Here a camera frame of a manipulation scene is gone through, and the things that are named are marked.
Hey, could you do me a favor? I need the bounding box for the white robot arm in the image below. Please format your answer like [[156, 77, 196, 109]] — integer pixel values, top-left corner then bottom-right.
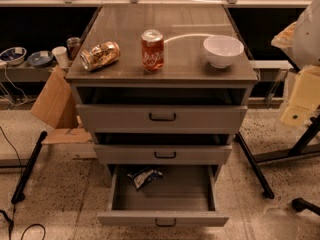
[[271, 0, 320, 127]]

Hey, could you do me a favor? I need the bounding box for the grey drawer cabinet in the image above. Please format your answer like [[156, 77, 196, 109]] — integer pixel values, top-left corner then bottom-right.
[[66, 4, 257, 171]]

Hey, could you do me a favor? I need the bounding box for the grey top drawer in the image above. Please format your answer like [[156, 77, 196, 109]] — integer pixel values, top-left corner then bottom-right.
[[77, 87, 247, 133]]

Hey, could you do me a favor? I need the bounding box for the grey drawer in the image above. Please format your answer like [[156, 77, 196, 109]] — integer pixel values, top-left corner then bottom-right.
[[97, 165, 228, 227], [94, 133, 232, 165], [77, 87, 247, 133]]

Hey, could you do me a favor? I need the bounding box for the grey middle drawer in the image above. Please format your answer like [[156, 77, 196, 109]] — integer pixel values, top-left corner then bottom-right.
[[94, 133, 232, 165]]

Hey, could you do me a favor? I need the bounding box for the upright red soda can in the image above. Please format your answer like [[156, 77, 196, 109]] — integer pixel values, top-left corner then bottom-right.
[[141, 29, 164, 72]]

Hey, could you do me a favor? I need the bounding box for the grey bottom drawer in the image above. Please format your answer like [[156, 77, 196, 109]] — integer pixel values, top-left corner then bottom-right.
[[97, 165, 228, 227]]

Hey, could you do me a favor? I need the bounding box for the white bowl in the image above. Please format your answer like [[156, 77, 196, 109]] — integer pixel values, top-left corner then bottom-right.
[[203, 35, 244, 68]]

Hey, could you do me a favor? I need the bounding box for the brown cardboard box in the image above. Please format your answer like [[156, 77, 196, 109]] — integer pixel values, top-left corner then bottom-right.
[[31, 66, 91, 144]]

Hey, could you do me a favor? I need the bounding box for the dark glass jar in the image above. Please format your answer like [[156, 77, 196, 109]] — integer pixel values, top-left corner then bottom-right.
[[66, 37, 81, 59]]

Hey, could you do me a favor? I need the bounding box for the white paper cup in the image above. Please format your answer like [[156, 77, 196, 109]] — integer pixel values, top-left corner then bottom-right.
[[52, 46, 69, 68]]

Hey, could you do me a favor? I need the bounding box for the blue bowl near cup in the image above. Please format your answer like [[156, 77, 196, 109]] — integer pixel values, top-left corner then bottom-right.
[[27, 51, 53, 68]]

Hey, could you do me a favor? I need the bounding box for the black bar right floor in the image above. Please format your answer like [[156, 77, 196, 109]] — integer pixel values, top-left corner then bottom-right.
[[235, 132, 275, 199]]

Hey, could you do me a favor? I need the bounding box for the black bar floor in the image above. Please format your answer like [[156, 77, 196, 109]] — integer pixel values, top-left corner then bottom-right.
[[235, 132, 275, 199], [11, 131, 47, 204]]

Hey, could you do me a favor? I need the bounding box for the black stand base right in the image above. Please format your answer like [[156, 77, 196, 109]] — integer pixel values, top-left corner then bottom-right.
[[253, 114, 320, 164]]

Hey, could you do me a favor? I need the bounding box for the blue bowl far left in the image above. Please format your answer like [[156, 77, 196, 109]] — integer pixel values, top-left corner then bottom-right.
[[0, 47, 27, 66]]

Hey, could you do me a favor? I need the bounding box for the black bar left floor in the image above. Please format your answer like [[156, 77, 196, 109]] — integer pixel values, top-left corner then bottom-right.
[[11, 131, 47, 204]]

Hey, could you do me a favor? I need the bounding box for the black caster foot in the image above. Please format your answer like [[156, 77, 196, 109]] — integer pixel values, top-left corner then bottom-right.
[[291, 198, 320, 216]]

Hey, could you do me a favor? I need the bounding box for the white cable left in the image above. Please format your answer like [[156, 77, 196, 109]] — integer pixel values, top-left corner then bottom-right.
[[0, 63, 29, 107]]

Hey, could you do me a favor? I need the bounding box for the black floor cable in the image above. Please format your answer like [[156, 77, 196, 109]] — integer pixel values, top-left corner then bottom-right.
[[0, 126, 47, 240]]

